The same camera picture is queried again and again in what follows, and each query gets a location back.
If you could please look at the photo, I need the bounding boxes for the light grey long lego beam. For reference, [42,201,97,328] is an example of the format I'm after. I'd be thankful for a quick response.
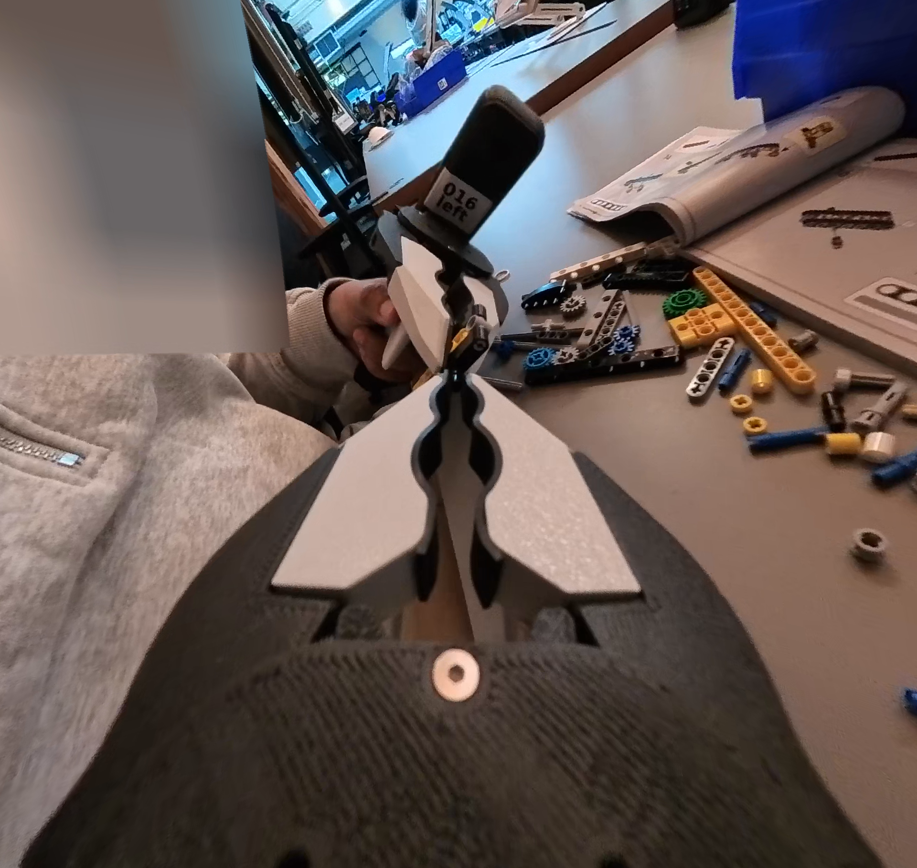
[576,288,624,364]

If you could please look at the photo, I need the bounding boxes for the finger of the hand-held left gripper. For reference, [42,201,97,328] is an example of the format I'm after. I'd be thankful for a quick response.
[469,278,512,355]
[389,236,458,373]

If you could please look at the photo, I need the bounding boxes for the blue parts bin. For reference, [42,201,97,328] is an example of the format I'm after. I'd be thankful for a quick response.
[408,50,467,106]

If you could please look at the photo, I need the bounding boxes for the black office chair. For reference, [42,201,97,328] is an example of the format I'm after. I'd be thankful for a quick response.
[297,173,381,282]

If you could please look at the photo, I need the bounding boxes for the light grey short lego beam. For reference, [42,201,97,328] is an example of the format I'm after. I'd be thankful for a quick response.
[686,338,735,400]

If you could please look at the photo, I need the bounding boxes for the scattered small lego pieces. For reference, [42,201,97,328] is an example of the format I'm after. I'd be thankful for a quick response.
[716,302,917,489]

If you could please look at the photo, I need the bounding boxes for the blue storage bin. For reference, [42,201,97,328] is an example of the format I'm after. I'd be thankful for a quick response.
[732,0,917,124]

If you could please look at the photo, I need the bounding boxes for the person's left hand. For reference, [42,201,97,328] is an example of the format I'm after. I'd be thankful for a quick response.
[324,277,434,384]

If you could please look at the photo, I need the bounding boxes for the lego instruction booklet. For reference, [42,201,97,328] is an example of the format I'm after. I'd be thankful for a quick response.
[569,86,917,371]

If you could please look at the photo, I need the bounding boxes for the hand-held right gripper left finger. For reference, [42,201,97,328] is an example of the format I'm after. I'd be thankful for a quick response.
[268,374,442,627]

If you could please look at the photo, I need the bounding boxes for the person's left forearm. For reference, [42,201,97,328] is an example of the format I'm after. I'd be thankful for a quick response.
[222,284,359,428]

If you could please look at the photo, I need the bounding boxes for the long black lego beam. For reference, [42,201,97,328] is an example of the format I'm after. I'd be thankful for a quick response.
[524,345,682,385]

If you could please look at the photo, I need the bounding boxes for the black curved lego piece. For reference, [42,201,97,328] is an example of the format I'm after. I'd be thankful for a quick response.
[521,282,577,312]

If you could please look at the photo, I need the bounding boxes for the yellow lego frame piece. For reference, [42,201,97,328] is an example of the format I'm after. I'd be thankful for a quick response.
[668,307,735,349]

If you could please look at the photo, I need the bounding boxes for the black yellow lego beam assembly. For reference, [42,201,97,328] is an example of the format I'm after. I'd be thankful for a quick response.
[443,306,497,376]

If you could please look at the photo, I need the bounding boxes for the white long lego beam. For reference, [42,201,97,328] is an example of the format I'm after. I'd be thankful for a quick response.
[548,241,663,283]

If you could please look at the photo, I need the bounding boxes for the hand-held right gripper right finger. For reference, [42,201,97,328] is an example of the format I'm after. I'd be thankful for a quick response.
[469,374,643,641]

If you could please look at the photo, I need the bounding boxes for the long yellow lego beam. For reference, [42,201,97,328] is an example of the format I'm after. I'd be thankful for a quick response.
[691,266,818,392]

